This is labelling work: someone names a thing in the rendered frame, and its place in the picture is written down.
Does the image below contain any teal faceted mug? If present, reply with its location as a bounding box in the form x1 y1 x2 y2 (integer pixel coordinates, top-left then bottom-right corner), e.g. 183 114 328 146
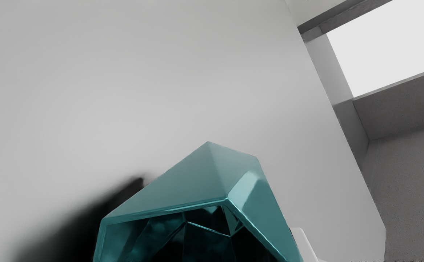
93 141 304 262

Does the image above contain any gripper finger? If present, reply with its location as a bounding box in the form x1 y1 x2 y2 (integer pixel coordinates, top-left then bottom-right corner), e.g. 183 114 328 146
289 227 319 262

